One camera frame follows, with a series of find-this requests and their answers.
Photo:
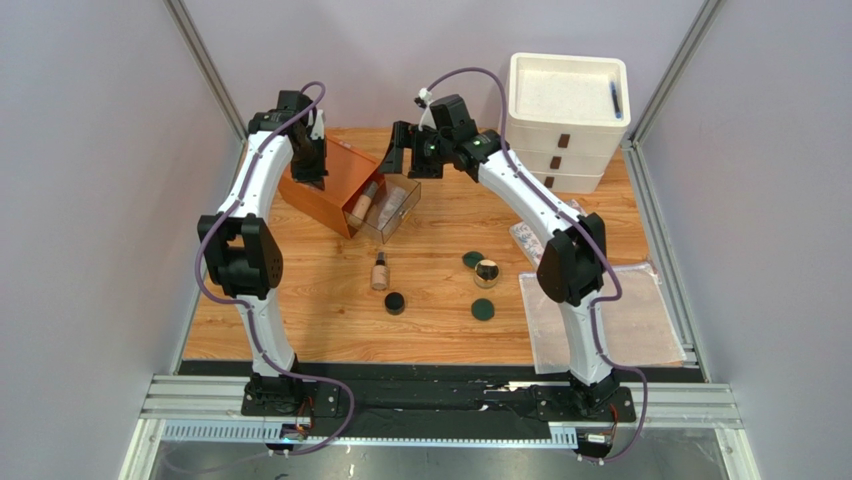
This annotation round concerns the gold lid cream jar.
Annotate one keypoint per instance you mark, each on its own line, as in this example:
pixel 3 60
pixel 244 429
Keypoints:
pixel 486 273

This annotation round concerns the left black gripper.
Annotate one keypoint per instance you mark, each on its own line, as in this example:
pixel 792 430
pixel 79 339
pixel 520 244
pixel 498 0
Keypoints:
pixel 317 175

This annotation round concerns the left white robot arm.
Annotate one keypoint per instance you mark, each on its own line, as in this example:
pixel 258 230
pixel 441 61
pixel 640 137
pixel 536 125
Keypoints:
pixel 239 253

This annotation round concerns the beige concealer tube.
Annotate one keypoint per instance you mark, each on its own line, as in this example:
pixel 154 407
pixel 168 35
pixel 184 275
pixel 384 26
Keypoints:
pixel 363 204

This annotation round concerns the clear drawer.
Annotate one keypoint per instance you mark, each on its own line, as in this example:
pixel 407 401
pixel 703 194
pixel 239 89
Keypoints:
pixel 369 228

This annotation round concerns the foundation bottle black cap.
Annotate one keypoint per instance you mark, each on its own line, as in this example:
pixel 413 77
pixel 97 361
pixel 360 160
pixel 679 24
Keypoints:
pixel 380 273

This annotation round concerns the clear plastic bag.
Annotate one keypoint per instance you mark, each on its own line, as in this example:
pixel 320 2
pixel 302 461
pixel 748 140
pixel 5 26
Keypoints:
pixel 637 329

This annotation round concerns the aluminium front rail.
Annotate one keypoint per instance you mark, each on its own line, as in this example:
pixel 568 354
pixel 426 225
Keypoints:
pixel 204 408

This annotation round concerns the orange drawer box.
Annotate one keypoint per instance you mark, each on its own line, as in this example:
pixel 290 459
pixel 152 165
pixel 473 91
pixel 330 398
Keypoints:
pixel 350 169

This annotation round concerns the clear glitter tube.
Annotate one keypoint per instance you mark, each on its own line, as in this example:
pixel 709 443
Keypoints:
pixel 392 202

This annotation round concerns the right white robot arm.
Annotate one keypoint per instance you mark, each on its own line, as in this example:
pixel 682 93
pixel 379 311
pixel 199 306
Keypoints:
pixel 571 269

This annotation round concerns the black round jar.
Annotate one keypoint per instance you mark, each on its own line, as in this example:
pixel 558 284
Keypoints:
pixel 394 303

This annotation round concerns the blue pen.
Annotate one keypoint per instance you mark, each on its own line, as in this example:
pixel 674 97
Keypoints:
pixel 618 113

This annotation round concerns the white three-drawer organizer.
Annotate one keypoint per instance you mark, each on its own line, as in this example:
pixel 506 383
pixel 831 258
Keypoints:
pixel 561 120

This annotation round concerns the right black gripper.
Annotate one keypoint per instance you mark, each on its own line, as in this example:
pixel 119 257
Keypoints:
pixel 406 149

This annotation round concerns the green compact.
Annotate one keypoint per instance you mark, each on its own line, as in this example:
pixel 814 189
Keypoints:
pixel 471 258
pixel 482 309

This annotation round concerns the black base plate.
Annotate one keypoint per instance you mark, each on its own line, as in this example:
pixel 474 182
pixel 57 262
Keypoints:
pixel 441 402

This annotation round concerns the floral patterned palette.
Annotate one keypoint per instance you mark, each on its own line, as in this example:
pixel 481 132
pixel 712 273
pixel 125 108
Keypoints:
pixel 529 243

